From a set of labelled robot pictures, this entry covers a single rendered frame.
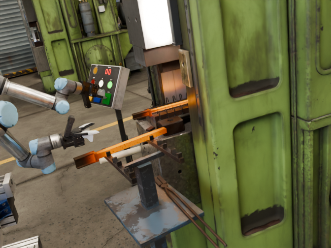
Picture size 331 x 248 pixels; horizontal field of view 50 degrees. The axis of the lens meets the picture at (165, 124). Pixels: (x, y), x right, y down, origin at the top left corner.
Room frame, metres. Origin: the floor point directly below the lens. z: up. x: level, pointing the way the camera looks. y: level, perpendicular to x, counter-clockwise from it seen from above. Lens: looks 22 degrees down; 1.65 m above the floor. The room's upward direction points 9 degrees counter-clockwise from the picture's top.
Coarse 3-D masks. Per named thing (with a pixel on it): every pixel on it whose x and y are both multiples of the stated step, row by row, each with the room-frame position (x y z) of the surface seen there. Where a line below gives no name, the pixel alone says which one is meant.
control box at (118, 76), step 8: (96, 64) 2.47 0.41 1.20; (104, 72) 2.36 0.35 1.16; (112, 72) 2.30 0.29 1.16; (120, 72) 2.26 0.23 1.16; (128, 72) 2.30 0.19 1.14; (88, 80) 2.47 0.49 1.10; (96, 80) 2.40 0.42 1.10; (104, 80) 2.33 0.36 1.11; (112, 80) 2.27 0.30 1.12; (120, 80) 2.25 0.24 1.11; (104, 88) 2.30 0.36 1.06; (112, 88) 2.24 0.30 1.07; (120, 88) 2.24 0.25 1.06; (112, 96) 2.21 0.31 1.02; (120, 96) 2.23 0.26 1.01; (96, 104) 2.30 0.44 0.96; (104, 104) 2.24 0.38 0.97; (112, 104) 2.18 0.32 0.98; (120, 104) 2.22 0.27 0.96
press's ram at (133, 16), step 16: (128, 0) 1.90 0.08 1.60; (144, 0) 1.76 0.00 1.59; (160, 0) 1.78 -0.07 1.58; (128, 16) 1.96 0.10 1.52; (144, 16) 1.75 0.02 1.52; (160, 16) 1.78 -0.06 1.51; (128, 32) 2.02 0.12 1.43; (144, 32) 1.75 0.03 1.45; (160, 32) 1.77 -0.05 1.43; (144, 48) 1.76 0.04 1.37
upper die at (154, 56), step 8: (136, 48) 1.91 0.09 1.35; (152, 48) 1.81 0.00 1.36; (160, 48) 1.82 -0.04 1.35; (168, 48) 1.84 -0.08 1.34; (176, 48) 1.85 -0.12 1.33; (136, 56) 1.94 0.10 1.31; (144, 56) 1.80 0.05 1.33; (152, 56) 1.81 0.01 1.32; (160, 56) 1.82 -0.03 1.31; (168, 56) 1.83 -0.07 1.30; (176, 56) 1.85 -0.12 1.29; (144, 64) 1.81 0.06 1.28; (152, 64) 1.81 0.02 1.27
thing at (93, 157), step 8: (160, 128) 1.51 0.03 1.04; (144, 136) 1.45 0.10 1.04; (120, 144) 1.40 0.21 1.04; (128, 144) 1.41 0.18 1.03; (96, 152) 1.36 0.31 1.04; (104, 152) 1.36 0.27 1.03; (112, 152) 1.37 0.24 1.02; (80, 160) 1.31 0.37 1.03; (88, 160) 1.33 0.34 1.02; (96, 160) 1.33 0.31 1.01
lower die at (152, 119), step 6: (174, 102) 1.99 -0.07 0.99; (150, 108) 1.98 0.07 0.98; (168, 108) 1.87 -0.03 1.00; (180, 108) 1.86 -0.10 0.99; (186, 108) 1.85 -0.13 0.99; (156, 114) 1.83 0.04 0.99; (162, 114) 1.82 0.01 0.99; (168, 114) 1.82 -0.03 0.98; (174, 114) 1.83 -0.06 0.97; (180, 114) 1.84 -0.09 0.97; (150, 120) 1.89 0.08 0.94; (156, 120) 1.80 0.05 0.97; (186, 120) 1.85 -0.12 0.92; (156, 126) 1.80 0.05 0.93
